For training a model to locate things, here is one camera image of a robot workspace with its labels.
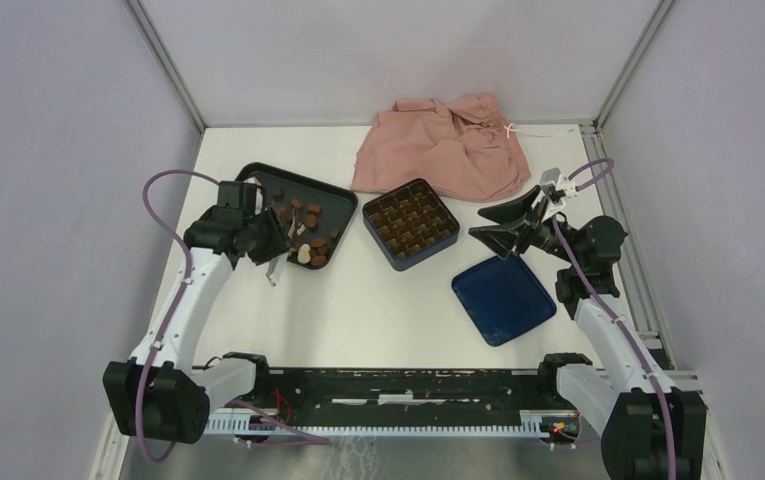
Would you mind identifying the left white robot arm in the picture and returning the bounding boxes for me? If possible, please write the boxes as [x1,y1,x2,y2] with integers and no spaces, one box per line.
[103,181,291,447]

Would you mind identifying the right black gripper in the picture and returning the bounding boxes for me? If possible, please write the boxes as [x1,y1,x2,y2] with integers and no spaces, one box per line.
[469,184,582,266]

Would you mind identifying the black chocolate tray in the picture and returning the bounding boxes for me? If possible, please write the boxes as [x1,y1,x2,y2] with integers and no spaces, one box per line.
[235,162,358,270]

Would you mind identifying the pink cloth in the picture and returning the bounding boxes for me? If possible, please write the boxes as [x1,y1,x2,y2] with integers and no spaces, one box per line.
[351,93,532,203]

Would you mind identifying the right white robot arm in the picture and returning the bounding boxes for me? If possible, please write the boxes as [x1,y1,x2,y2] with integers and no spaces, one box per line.
[469,187,707,479]

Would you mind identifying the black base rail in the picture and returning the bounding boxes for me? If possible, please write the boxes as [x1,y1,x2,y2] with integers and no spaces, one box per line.
[241,368,575,428]

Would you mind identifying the blue chocolate box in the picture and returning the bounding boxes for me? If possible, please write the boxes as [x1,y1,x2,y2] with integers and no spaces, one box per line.
[362,178,460,272]

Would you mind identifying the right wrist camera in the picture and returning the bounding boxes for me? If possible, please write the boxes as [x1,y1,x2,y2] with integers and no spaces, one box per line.
[539,167,578,205]

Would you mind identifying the silver metal tongs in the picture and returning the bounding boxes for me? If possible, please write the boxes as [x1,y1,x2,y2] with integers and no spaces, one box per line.
[266,208,302,287]

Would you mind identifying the white drawstring cord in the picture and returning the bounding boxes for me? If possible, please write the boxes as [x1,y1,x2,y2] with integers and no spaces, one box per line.
[503,123,577,140]

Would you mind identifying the blue box lid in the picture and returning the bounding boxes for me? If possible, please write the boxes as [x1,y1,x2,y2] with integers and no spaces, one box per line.
[451,256,557,347]

